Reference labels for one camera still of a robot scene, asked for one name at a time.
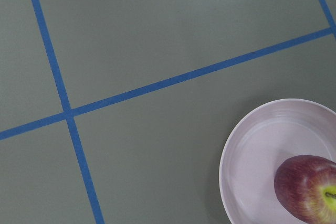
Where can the red yellow apple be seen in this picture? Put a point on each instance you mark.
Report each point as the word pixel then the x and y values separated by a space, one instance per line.
pixel 305 186

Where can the pink plate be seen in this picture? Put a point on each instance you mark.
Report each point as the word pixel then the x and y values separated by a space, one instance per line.
pixel 259 144

